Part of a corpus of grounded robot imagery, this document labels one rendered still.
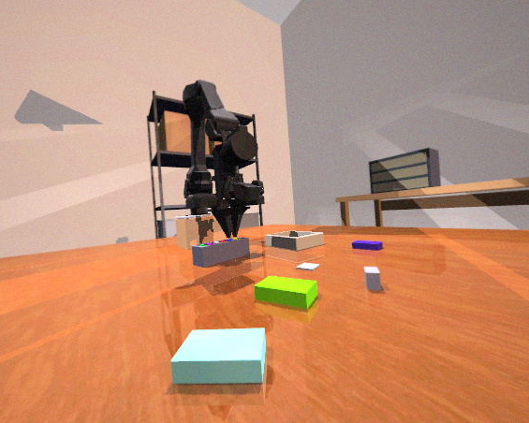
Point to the white square tray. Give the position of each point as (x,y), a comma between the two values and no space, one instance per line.
(295,240)

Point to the blue flat bar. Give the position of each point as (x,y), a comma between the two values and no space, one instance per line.
(367,245)

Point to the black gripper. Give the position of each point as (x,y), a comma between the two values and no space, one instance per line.
(228,218)

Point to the light blue flat block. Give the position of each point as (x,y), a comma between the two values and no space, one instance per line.
(220,357)

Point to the small white flat tile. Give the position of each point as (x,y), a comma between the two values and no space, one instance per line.
(308,266)

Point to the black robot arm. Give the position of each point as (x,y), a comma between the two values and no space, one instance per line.
(238,146)

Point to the green rectangular block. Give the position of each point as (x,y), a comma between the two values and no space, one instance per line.
(286,291)

